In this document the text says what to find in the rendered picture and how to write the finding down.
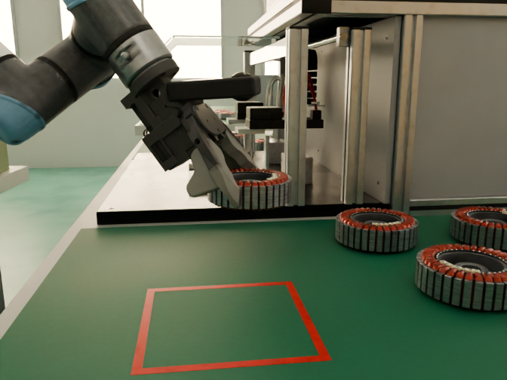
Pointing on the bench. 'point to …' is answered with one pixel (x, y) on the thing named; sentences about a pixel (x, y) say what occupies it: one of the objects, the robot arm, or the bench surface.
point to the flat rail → (268, 53)
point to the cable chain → (311, 72)
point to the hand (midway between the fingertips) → (253, 190)
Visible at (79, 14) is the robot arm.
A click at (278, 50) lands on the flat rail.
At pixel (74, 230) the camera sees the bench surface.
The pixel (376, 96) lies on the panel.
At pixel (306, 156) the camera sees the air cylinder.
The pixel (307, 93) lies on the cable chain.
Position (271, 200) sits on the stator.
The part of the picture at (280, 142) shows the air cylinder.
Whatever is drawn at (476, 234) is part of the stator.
